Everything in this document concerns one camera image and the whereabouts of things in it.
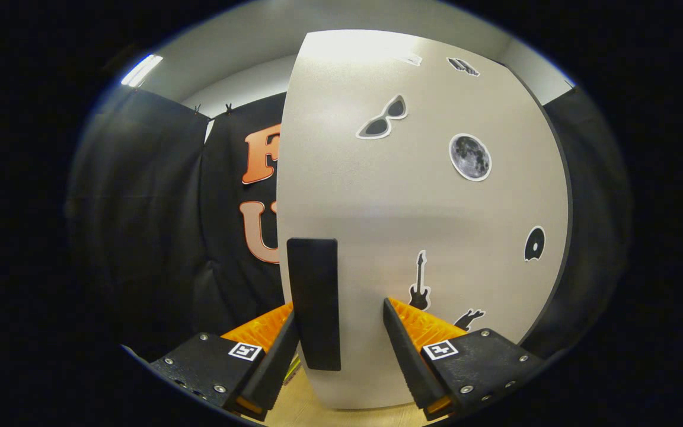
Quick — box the black backdrop cloth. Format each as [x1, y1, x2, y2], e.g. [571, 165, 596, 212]
[66, 86, 633, 359]

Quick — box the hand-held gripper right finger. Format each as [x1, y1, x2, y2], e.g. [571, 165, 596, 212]
[383, 297, 547, 422]

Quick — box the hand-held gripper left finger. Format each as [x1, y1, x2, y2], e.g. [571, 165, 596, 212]
[149, 302, 301, 422]

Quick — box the narrow ceiling light strip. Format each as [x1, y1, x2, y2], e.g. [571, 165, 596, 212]
[121, 53, 164, 88]

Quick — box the black door handle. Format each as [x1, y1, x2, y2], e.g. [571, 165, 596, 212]
[286, 238, 342, 372]

